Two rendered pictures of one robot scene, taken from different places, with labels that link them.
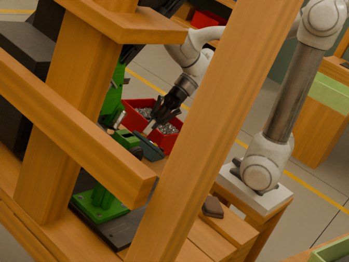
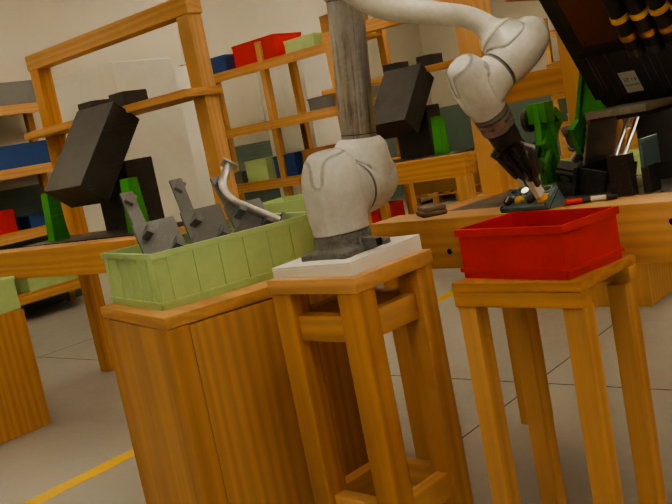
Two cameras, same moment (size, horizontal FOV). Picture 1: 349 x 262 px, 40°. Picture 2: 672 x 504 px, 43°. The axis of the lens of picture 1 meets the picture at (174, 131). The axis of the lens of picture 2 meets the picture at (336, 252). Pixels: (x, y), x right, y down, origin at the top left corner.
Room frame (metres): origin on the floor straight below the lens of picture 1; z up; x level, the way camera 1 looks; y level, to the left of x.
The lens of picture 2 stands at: (4.09, 0.22, 1.21)
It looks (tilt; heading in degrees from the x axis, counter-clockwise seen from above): 8 degrees down; 197
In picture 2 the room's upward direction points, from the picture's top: 11 degrees counter-clockwise
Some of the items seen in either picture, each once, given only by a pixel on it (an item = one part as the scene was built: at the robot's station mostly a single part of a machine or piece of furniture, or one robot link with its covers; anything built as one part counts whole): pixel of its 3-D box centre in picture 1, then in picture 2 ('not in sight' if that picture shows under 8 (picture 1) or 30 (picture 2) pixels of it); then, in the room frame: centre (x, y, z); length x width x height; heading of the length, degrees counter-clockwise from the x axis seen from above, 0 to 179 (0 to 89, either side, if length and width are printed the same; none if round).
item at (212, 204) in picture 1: (211, 206); (431, 210); (1.52, -0.23, 0.91); 0.10 x 0.08 x 0.03; 21
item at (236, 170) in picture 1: (253, 172); (349, 241); (1.93, -0.39, 0.91); 0.22 x 0.18 x 0.06; 59
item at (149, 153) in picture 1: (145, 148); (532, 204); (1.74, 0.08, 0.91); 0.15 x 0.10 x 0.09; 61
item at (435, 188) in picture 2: not in sight; (455, 180); (-7.79, -1.46, 0.22); 1.20 x 0.81 x 0.44; 158
